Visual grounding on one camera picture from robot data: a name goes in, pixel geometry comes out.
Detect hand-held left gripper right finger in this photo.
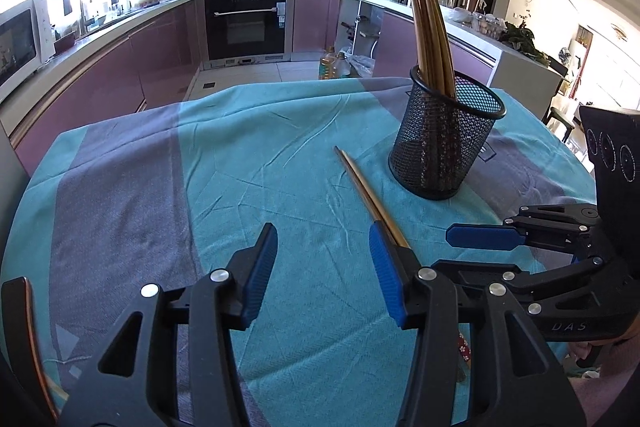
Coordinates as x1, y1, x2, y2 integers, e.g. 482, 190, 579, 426
369, 221, 586, 427

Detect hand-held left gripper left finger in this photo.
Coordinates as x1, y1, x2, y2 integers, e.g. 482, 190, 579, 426
60, 222, 279, 427

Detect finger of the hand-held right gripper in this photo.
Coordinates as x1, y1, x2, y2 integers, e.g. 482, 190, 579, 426
446, 204, 603, 253
431, 256, 628, 345

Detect wooden chopstick patterned end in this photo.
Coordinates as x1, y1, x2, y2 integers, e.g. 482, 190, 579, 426
337, 147, 472, 388

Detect black mesh utensil holder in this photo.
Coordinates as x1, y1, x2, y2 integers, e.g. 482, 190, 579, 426
389, 64, 507, 201

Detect bundle of wooden chopsticks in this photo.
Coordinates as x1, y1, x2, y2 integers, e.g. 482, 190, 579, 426
402, 0, 463, 188

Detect person's right hand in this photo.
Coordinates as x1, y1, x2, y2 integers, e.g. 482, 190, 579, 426
570, 327, 640, 369

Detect dark stool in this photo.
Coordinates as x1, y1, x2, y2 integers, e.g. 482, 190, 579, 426
542, 107, 576, 142

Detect teal grey striped tablecloth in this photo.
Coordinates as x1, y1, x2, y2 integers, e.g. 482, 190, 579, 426
0, 77, 601, 427

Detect person's pink clothing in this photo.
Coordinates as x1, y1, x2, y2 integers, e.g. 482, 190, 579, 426
565, 374, 640, 427

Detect leafy green vegetables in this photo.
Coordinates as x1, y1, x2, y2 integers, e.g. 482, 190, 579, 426
500, 22, 551, 64

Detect clear plastic bag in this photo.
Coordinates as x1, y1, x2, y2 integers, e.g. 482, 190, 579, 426
350, 54, 375, 78

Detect purple base cabinets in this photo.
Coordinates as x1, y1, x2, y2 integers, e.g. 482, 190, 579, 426
0, 0, 206, 178
292, 0, 498, 88

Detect yellow oil bottle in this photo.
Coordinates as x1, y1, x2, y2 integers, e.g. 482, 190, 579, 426
319, 47, 337, 80

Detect black built-in oven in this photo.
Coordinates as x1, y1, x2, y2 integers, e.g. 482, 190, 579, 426
205, 0, 288, 60

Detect dark wooden chair back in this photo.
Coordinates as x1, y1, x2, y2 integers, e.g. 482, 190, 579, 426
0, 276, 61, 427

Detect white microwave oven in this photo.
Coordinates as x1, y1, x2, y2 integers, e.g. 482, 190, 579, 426
0, 0, 56, 90

